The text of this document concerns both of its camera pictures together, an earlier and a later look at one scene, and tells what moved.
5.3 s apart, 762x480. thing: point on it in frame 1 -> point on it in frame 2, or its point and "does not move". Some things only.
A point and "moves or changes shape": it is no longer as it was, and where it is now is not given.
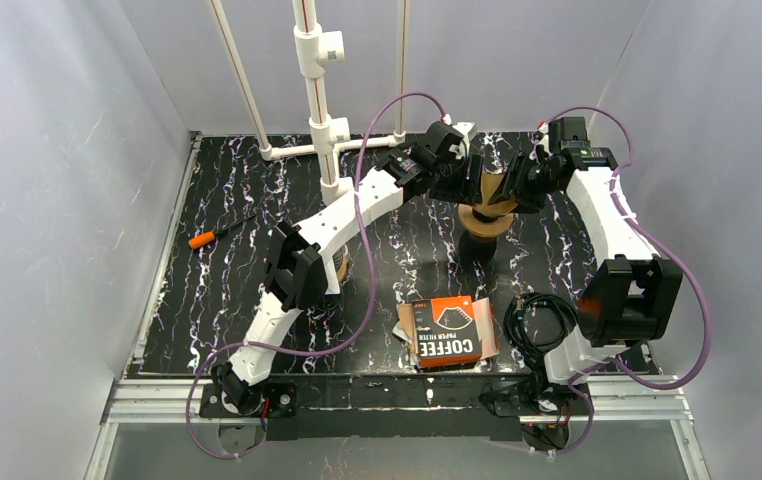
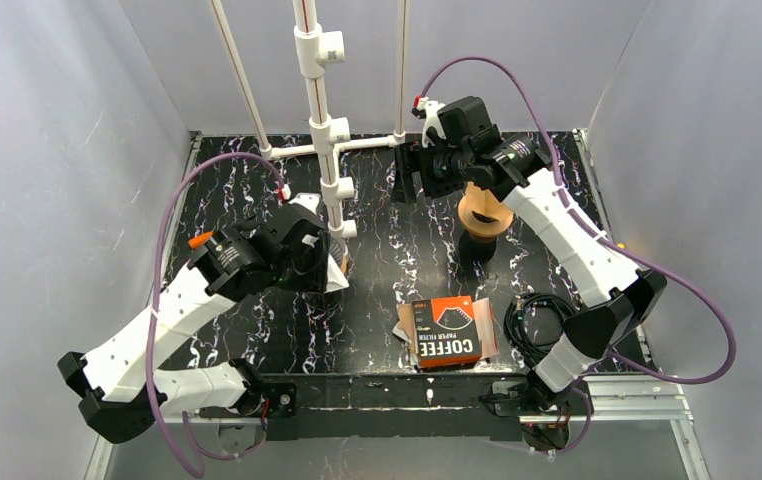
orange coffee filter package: (447, 331) does not move
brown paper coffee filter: (490, 182) moves or changes shape
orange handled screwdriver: (198, 240) does not move
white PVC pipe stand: (329, 135) does not move
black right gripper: (526, 183) -> (414, 171)
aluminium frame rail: (182, 400) does not move
